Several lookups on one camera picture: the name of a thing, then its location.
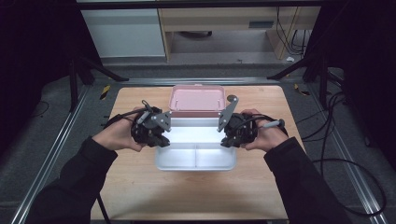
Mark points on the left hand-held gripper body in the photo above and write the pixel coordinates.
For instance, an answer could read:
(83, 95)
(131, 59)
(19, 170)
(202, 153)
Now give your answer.
(157, 121)

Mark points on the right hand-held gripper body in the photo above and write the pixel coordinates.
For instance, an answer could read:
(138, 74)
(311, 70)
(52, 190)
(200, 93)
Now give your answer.
(241, 127)

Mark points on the white divided tray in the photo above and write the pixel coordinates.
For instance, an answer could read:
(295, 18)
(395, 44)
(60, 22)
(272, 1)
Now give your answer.
(196, 155)

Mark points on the pink storage box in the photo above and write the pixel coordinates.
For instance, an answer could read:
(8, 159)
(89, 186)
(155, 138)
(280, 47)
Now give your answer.
(196, 99)

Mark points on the person's right hand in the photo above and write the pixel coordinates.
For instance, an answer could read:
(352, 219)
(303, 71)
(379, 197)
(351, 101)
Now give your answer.
(269, 137)

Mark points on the person's left hand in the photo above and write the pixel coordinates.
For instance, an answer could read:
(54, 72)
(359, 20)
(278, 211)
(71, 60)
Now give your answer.
(116, 135)

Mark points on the dark round table grommet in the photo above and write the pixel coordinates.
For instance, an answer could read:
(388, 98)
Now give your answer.
(231, 98)

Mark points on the yellow black tape strip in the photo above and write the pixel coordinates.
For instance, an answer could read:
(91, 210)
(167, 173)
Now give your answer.
(300, 90)
(105, 91)

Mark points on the small white floor object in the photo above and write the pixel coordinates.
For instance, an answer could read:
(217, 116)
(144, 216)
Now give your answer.
(290, 59)

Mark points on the black metal stand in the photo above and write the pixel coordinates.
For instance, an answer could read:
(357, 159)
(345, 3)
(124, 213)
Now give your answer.
(323, 87)
(73, 87)

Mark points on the dark flat object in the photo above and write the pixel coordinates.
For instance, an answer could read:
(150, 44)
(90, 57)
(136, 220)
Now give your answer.
(195, 34)

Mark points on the white cabinet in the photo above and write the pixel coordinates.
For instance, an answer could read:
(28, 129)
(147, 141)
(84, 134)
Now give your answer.
(124, 31)

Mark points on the light wooden desk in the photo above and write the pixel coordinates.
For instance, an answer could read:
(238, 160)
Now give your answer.
(218, 18)

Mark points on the dark curtain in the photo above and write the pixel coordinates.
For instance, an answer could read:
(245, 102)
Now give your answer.
(34, 46)
(367, 46)

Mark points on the aluminium floor rail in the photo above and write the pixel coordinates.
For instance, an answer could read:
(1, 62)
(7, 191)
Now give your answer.
(143, 81)
(348, 158)
(49, 158)

